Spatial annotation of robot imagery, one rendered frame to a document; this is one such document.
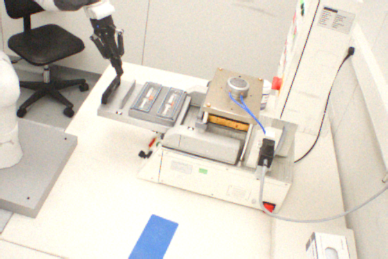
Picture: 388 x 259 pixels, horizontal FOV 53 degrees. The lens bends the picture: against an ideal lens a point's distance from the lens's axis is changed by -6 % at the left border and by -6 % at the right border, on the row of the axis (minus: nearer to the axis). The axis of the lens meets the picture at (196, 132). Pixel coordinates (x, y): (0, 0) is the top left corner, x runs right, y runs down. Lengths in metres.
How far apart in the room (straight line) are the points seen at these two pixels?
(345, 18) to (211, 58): 2.02
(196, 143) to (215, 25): 1.68
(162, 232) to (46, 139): 0.58
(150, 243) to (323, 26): 0.83
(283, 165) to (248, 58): 1.66
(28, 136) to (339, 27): 1.16
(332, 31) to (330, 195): 0.79
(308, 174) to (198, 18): 1.56
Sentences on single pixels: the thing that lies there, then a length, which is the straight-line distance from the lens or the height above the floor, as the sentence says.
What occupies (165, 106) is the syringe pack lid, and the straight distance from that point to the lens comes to 1.46.
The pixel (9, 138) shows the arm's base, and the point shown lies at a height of 0.93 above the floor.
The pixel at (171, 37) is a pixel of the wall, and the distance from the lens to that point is 3.03.
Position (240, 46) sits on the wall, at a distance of 2.99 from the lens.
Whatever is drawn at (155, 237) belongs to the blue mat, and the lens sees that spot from 1.37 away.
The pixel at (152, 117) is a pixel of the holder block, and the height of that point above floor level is 0.99.
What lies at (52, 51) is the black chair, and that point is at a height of 0.49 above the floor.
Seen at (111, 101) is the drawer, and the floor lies 0.97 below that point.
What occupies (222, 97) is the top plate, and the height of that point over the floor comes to 1.11.
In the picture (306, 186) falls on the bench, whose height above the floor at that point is 0.75.
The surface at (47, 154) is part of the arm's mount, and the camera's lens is 1.55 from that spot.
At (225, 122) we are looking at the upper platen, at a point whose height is 1.05.
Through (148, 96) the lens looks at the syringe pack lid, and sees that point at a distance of 1.50.
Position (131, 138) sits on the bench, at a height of 0.75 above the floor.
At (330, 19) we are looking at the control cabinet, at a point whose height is 1.50.
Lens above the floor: 1.84
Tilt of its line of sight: 38 degrees down
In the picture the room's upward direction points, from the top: 12 degrees clockwise
